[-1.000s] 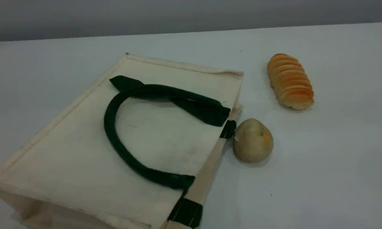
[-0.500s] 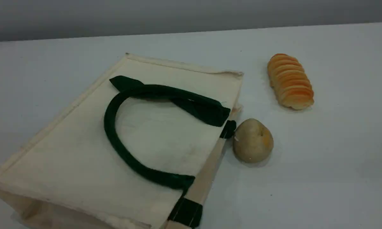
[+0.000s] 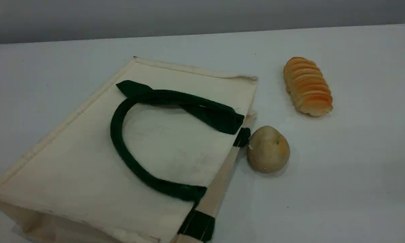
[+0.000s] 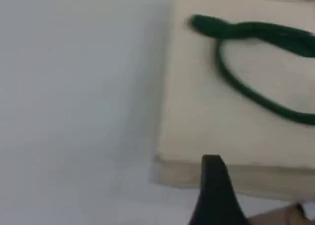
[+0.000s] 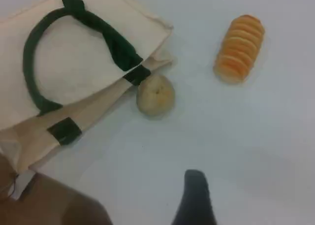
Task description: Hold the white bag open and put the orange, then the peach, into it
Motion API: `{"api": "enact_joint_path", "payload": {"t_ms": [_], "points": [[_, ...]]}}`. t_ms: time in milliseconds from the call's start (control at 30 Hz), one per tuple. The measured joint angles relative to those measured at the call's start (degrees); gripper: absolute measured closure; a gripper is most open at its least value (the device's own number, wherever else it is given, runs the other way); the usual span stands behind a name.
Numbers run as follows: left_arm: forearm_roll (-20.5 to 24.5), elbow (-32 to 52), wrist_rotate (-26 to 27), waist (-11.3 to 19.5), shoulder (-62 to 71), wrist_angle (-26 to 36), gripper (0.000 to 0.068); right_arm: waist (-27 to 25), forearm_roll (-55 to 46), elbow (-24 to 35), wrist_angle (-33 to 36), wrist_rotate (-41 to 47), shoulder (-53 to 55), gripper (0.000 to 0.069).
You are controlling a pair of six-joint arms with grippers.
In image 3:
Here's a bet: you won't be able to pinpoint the cream canvas bag green handles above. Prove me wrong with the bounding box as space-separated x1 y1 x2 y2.
0 56 259 243

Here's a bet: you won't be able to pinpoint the beige toy potato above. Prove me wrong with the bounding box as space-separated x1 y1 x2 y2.
246 126 291 174

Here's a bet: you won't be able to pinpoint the ridged golden bread loaf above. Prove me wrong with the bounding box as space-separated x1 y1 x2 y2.
283 57 333 117

